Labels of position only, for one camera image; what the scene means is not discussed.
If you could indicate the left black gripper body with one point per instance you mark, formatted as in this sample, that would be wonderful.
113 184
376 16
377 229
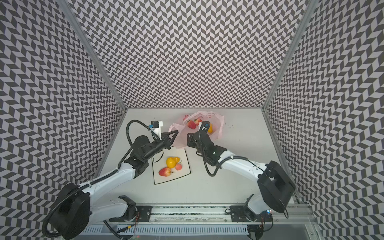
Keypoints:
157 147

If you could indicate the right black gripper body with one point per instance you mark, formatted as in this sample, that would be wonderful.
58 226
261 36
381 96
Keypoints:
196 140

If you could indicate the orange yellow fake mango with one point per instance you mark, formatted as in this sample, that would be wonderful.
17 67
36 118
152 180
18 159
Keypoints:
210 130

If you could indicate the yellow fake pear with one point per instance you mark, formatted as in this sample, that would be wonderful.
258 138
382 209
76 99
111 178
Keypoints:
172 161

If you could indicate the small pink fake peach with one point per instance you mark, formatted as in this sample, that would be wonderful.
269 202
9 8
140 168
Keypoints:
178 167

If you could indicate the red yellow fake apple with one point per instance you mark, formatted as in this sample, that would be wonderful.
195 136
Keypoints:
165 172

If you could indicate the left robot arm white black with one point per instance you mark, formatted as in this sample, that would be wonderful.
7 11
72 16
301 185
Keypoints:
78 206

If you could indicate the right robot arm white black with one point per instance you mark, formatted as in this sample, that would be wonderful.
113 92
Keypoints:
275 186

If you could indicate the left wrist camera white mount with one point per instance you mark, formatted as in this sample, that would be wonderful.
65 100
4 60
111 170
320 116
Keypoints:
155 127

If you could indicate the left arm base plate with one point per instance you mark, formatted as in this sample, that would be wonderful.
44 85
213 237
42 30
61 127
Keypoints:
134 214

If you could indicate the aluminium rail front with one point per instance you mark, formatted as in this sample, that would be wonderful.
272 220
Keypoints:
162 214

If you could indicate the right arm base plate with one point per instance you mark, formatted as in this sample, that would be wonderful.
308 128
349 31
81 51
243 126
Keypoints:
243 214

